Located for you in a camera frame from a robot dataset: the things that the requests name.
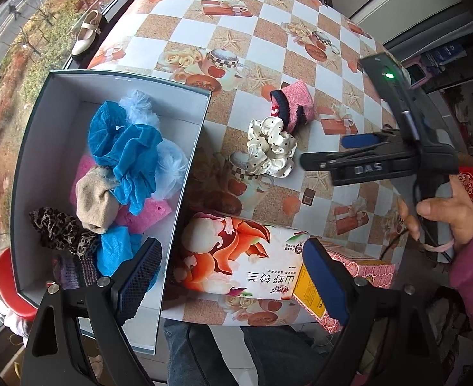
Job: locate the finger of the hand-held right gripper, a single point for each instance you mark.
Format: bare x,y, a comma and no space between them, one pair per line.
361,140
365,168

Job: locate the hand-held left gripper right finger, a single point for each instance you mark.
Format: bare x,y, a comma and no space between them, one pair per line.
325,285

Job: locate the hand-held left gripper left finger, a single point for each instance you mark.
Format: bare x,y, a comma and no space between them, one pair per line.
137,277

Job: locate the cream polka dot scrunchie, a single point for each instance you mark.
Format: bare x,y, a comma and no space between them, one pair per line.
270,148

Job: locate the light blue mesh puff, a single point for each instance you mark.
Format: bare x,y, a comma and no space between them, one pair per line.
170,171

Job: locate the pink sponge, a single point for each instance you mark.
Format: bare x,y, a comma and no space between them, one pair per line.
81,177
152,215

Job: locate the grey cardboard box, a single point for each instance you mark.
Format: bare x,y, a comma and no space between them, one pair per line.
59,100

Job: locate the person's right hand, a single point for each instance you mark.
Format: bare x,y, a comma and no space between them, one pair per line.
459,213

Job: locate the pink framed device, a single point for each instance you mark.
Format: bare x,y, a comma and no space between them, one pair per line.
418,71

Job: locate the red patterned box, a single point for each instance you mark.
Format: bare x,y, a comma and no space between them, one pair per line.
365,267

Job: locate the purple striped knit cloth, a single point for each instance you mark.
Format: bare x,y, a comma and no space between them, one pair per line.
75,273

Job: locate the pink textured cloth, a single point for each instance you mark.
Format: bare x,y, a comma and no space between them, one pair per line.
300,98

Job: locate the navy red scrunchie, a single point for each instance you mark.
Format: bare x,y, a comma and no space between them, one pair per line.
285,112

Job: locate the beige sock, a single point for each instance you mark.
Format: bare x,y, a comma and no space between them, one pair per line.
95,203

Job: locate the person's jeans legs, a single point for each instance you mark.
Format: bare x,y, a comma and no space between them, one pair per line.
268,354

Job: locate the printed tissue pack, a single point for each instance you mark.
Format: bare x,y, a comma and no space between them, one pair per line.
236,257

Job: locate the leopard print scrunchie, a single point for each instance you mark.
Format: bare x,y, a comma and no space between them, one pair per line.
57,225

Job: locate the red paper envelope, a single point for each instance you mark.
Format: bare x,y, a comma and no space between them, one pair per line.
472,185

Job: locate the red plastic stool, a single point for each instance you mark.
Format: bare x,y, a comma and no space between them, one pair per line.
11,289

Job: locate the checked printed tablecloth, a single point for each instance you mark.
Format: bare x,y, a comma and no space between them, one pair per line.
260,28

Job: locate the cream heeled shoe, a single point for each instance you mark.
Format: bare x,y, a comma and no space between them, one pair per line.
84,36

